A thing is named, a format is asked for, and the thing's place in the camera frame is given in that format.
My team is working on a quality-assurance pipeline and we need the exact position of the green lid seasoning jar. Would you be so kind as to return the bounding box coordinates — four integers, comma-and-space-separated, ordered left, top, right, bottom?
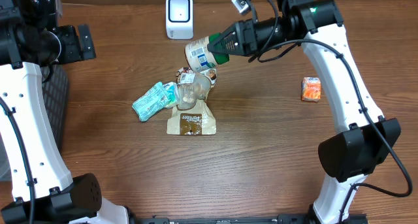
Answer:
185, 33, 229, 72

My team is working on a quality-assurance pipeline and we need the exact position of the white barcode scanner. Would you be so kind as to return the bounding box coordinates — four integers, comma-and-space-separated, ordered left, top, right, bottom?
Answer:
166, 0, 193, 40

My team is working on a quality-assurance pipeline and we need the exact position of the grey plastic mesh basket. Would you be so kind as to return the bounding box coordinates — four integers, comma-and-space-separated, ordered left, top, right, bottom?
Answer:
1, 65, 69, 182

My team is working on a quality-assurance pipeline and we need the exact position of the light green wet wipes pack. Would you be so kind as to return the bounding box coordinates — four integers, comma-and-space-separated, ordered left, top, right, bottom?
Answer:
132, 82, 170, 121

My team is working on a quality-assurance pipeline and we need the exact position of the teal white tissue pack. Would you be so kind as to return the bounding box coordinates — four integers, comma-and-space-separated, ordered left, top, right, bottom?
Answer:
163, 82, 180, 108

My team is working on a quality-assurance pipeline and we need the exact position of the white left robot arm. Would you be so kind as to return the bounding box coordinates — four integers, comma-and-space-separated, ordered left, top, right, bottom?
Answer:
1, 0, 136, 223

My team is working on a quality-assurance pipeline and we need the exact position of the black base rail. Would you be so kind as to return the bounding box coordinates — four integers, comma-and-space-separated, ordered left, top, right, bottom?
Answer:
130, 212, 369, 224

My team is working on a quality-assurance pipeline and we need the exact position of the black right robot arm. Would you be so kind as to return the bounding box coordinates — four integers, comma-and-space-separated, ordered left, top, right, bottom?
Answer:
208, 0, 401, 223

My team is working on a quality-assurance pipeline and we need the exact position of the orange tissue pack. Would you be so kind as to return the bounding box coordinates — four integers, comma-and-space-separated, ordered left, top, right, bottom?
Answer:
301, 77, 321, 102

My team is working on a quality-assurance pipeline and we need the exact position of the brown white snack pouch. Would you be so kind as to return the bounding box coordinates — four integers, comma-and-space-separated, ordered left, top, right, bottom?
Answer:
165, 67, 217, 136

